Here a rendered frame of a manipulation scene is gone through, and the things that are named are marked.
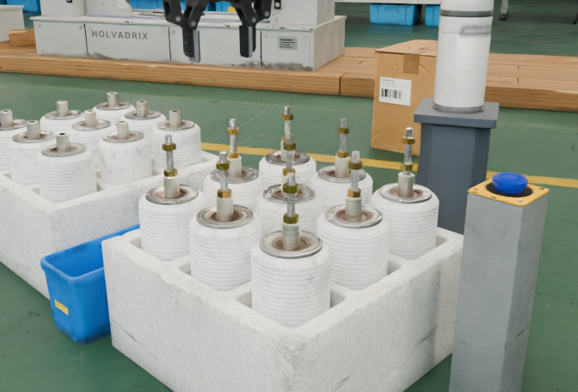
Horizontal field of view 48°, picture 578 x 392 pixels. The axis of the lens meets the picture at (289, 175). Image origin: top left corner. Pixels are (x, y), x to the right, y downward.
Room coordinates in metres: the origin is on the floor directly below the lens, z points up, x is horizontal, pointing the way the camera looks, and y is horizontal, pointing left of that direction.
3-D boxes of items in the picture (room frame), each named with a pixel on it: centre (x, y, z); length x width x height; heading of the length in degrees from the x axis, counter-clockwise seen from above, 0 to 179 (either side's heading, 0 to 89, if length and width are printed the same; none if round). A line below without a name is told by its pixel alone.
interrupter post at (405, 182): (0.87, -0.17, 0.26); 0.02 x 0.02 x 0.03
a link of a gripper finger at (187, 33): (0.76, 0.12, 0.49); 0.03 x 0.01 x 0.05; 121
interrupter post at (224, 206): (0.78, 0.08, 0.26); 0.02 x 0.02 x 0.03
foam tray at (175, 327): (0.87, 0.00, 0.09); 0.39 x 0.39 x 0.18; 46
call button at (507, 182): (0.72, -0.26, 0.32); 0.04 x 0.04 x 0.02
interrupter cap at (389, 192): (0.87, -0.17, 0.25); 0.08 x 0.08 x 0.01
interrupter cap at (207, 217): (0.78, 0.08, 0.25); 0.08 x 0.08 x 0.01
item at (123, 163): (1.16, 0.31, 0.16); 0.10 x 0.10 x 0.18
